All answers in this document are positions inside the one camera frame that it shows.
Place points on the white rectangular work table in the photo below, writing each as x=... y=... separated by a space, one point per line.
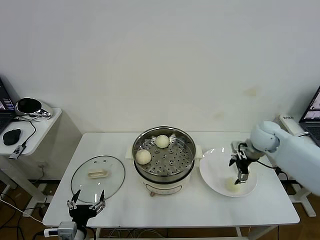
x=125 y=212

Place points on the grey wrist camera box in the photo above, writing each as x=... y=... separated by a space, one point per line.
x=236 y=146
x=67 y=228

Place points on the grey usb hub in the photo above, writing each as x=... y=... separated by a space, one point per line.
x=17 y=151

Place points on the steel perforated steamer basket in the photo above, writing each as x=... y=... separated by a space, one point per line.
x=138 y=142

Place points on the white printed label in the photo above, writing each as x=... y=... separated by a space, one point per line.
x=288 y=117

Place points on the white wall socket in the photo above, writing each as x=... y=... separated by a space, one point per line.
x=42 y=165

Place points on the round glass pot lid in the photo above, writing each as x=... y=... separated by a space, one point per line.
x=110 y=180

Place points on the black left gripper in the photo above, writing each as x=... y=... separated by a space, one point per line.
x=81 y=211

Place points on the large white round plate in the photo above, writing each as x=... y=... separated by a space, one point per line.
x=215 y=170

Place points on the white steamed baozi bun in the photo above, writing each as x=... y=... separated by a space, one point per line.
x=230 y=186
x=162 y=141
x=143 y=157

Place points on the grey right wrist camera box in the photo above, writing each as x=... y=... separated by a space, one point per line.
x=236 y=146

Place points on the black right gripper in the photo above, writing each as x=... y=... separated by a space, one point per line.
x=242 y=162

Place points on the black silver headset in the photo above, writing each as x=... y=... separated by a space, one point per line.
x=26 y=105

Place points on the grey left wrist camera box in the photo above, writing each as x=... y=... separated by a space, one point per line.
x=67 y=228

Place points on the cream electric cooker base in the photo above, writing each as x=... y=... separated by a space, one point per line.
x=162 y=187

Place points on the black computer mouse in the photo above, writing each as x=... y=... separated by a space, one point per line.
x=11 y=137

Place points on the black open laptop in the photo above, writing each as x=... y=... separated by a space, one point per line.
x=5 y=120
x=312 y=112

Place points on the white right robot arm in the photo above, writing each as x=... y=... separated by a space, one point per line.
x=295 y=150

